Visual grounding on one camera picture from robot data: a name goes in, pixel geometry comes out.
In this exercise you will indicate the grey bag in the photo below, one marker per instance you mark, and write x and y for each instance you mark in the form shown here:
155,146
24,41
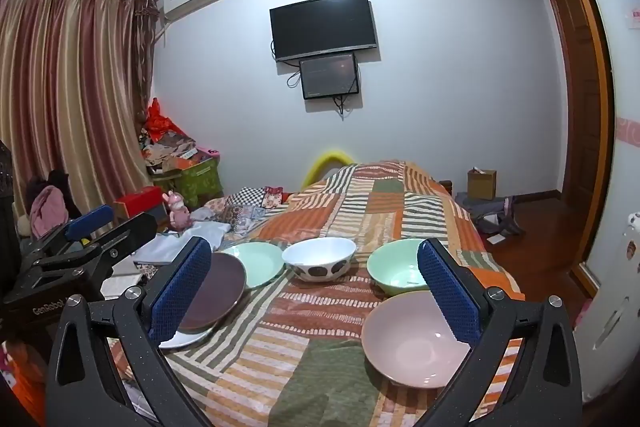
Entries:
492,212

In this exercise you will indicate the pink bowl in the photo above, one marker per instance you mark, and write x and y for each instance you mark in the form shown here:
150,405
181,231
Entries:
410,337

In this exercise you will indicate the patchwork striped blanket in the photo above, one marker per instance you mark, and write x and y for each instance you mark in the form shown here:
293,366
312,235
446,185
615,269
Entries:
310,357

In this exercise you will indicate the green bowl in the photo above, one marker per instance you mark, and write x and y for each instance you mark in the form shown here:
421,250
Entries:
395,264

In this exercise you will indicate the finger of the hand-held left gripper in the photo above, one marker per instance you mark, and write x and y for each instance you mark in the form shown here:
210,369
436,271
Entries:
90,219
130,232

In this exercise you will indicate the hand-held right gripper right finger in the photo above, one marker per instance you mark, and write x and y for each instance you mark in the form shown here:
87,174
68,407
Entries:
445,292

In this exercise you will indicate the green plate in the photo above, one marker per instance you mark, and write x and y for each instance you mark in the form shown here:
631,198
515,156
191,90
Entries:
260,262

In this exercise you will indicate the brown plate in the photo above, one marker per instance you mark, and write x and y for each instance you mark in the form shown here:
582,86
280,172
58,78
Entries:
220,287

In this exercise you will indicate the green storage box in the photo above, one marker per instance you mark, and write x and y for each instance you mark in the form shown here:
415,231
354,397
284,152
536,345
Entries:
200,179

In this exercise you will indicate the brown cardboard box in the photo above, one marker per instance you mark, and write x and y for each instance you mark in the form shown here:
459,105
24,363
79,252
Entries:
482,184

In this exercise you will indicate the striped pink beige curtain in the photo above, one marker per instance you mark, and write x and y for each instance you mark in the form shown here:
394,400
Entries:
65,82

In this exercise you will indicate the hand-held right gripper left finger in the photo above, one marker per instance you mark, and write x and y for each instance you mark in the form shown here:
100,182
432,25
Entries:
182,292

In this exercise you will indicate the light blue cloth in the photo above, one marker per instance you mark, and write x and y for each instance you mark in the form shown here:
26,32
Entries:
200,237

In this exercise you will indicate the red plastic bag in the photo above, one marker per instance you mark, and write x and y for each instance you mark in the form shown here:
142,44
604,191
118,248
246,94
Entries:
157,119

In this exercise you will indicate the pink object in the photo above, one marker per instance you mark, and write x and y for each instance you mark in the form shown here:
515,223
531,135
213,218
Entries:
583,313

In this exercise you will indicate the wall-mounted black television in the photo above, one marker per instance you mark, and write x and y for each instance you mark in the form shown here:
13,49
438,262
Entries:
322,24

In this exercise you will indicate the white door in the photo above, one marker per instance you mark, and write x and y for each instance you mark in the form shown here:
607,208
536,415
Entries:
620,157

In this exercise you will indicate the white paper sheet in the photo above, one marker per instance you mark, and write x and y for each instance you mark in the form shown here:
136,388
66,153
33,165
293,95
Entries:
496,239

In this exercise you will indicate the orange cloth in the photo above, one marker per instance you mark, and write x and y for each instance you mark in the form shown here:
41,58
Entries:
22,372

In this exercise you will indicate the wooden bed post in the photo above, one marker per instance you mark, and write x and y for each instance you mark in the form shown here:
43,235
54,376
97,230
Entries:
446,187

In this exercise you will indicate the checkered cloth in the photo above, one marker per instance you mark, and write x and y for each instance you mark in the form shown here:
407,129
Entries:
245,197

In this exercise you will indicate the black garment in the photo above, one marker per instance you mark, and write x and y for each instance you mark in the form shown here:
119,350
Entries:
62,187

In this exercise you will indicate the red patterned cloth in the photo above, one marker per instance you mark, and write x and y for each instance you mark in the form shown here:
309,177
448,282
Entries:
272,197

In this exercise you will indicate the white bowl with black dots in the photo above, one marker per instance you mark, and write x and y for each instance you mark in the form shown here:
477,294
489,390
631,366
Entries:
317,252

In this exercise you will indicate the small black monitor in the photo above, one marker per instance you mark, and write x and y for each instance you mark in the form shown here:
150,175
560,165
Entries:
330,74

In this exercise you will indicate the white plate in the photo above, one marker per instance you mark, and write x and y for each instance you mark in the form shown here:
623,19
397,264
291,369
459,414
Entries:
190,339

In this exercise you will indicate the pink garment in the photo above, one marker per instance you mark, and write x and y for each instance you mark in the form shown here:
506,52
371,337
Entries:
47,209

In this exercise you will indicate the wooden door frame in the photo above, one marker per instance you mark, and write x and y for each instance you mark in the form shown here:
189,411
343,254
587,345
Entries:
575,82

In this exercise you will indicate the red box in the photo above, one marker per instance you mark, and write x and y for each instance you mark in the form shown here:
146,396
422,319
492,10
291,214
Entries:
140,199

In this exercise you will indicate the pile of papers and magazines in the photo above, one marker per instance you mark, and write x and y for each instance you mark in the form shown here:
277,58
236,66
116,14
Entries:
167,149

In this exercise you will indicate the pink plush toy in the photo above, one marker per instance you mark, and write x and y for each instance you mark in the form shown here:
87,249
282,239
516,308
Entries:
177,214

